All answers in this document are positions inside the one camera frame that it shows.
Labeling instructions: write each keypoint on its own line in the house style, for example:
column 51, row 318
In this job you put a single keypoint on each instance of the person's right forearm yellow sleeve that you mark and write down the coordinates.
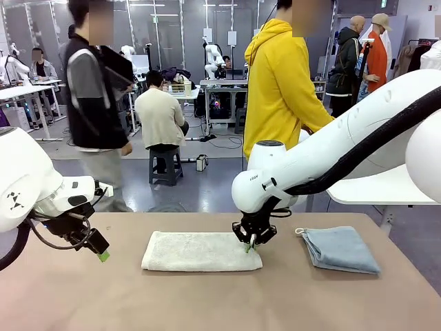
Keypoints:
column 318, row 115

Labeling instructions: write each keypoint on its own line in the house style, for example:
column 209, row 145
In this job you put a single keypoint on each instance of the grey desk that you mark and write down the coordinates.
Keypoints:
column 224, row 82

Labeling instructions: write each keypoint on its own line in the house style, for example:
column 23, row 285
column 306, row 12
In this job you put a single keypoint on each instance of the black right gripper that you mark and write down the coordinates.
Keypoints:
column 258, row 217

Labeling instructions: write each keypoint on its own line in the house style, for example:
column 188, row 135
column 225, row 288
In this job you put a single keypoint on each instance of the passer-by's right hand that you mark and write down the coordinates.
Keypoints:
column 127, row 148

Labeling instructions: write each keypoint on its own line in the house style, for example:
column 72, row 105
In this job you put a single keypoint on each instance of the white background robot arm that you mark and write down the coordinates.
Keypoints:
column 128, row 51
column 17, row 67
column 212, row 55

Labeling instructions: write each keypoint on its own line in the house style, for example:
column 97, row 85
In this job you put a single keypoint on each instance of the light blue towel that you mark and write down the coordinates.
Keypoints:
column 341, row 248

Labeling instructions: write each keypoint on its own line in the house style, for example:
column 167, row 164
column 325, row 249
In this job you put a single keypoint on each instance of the black laptop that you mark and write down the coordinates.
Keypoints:
column 117, row 69

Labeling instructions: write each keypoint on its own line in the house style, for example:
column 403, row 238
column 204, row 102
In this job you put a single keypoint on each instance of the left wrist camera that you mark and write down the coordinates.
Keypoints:
column 107, row 190

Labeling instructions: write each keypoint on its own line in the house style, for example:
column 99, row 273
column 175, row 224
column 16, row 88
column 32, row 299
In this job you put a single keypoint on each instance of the passer-by in black grey jacket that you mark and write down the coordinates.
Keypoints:
column 89, row 103

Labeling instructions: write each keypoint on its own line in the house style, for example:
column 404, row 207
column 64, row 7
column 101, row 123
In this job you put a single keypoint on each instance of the white terry towel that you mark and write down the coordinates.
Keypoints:
column 193, row 251

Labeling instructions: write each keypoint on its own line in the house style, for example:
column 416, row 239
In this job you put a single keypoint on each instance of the black tripod stand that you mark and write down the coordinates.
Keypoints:
column 366, row 51

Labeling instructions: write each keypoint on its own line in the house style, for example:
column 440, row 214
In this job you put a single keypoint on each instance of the mannequin in dark jacket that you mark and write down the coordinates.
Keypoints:
column 344, row 69

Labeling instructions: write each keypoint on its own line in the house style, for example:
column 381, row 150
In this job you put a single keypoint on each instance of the white shoe rack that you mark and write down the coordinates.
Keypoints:
column 320, row 88

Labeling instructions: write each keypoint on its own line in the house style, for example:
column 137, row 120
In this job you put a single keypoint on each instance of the seated person in dark top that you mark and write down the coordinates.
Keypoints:
column 227, row 62

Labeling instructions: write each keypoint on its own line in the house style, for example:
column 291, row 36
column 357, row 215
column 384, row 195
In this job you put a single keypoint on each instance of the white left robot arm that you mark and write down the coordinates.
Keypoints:
column 24, row 172

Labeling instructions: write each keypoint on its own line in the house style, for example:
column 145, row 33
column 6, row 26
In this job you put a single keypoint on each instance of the clothes rack with coats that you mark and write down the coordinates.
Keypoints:
column 403, row 62

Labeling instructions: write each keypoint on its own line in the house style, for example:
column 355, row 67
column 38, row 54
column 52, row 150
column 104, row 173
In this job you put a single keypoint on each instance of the person in cream sweater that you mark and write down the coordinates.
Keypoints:
column 158, row 117

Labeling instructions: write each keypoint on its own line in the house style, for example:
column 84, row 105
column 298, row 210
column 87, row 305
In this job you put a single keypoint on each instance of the computer tower with lights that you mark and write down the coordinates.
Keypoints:
column 218, row 103

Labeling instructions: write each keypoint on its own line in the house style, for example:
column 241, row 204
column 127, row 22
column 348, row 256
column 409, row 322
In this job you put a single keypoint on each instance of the seated person in grey jacket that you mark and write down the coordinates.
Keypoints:
column 43, row 70

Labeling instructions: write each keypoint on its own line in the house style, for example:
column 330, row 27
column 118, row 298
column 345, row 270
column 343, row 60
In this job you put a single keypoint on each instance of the mannequin in orange with cap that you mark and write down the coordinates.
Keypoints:
column 377, row 65

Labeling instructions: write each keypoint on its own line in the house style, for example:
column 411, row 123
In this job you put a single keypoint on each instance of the person in yellow hoodie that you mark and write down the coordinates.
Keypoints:
column 275, row 86

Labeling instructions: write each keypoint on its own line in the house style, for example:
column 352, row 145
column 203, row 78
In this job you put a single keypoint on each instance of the white desk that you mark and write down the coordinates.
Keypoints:
column 20, row 90

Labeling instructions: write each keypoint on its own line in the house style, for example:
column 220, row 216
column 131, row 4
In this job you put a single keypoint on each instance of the white side table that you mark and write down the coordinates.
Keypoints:
column 379, row 189

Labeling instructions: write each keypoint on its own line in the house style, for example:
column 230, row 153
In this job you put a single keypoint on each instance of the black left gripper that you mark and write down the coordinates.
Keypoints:
column 69, row 224

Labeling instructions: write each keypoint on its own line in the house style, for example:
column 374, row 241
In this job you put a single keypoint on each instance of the small white floor bag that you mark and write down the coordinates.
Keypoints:
column 202, row 162

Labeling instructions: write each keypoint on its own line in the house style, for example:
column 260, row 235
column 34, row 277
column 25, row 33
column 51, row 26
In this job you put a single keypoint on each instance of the mannequin with white top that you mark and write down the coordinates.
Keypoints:
column 432, row 55

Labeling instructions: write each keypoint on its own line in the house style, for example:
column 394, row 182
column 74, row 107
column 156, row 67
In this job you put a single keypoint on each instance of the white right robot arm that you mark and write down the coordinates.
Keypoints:
column 361, row 131

